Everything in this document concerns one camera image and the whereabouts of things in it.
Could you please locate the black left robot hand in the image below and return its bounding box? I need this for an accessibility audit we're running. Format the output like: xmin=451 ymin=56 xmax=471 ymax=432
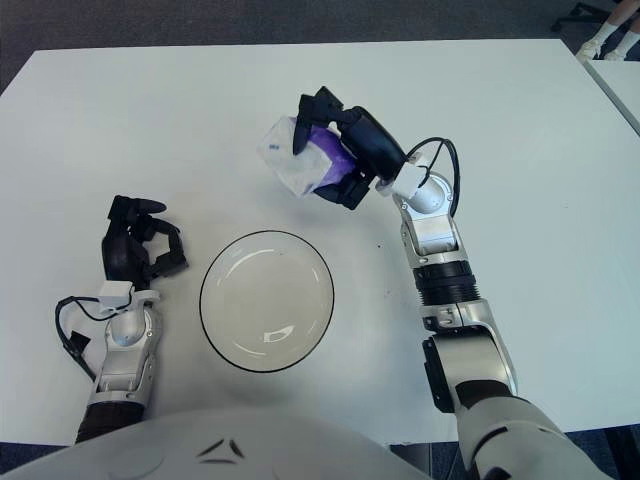
xmin=99 ymin=194 xmax=190 ymax=291

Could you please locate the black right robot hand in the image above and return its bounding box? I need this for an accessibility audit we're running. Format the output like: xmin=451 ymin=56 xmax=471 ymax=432
xmin=291 ymin=86 xmax=407 ymax=211

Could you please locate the purple tissue paper pack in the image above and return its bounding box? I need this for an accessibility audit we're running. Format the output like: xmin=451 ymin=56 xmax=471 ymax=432
xmin=256 ymin=114 xmax=357 ymax=199

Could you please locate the white plate black rim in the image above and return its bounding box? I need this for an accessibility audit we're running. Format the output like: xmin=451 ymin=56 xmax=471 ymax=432
xmin=198 ymin=229 xmax=336 ymax=372

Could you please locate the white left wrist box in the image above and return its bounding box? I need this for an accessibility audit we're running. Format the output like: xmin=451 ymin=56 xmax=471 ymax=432
xmin=98 ymin=281 xmax=135 ymax=311

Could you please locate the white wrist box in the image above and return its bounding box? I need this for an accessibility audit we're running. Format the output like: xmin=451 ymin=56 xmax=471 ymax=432
xmin=392 ymin=164 xmax=429 ymax=199
xmin=98 ymin=281 xmax=135 ymax=311

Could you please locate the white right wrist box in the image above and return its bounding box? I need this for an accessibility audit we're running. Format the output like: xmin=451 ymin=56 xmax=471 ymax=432
xmin=392 ymin=164 xmax=429 ymax=199

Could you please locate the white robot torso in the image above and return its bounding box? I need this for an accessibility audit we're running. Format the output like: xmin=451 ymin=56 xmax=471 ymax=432
xmin=0 ymin=407 xmax=431 ymax=480

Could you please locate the black office chair base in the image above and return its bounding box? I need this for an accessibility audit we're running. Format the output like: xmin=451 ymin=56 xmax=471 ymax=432
xmin=549 ymin=0 xmax=606 ymax=34

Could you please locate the white neighbouring table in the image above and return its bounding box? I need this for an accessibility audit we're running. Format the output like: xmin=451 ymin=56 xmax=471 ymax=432
xmin=584 ymin=58 xmax=640 ymax=139

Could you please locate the person leg white sock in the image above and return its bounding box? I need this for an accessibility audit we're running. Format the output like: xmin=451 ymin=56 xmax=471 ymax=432
xmin=577 ymin=0 xmax=626 ymax=61
xmin=604 ymin=27 xmax=640 ymax=62

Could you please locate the black table leg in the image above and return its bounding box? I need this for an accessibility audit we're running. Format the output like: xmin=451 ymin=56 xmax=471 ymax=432
xmin=602 ymin=429 xmax=640 ymax=480

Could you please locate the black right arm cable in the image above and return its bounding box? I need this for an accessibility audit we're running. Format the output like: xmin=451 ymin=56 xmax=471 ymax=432
xmin=404 ymin=137 xmax=461 ymax=216

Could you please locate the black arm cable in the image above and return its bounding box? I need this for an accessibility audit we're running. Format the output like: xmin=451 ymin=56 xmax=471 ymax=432
xmin=54 ymin=295 xmax=106 ymax=381
xmin=404 ymin=137 xmax=461 ymax=216

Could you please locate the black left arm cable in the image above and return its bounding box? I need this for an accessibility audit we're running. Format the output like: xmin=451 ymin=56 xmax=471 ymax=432
xmin=54 ymin=295 xmax=106 ymax=381

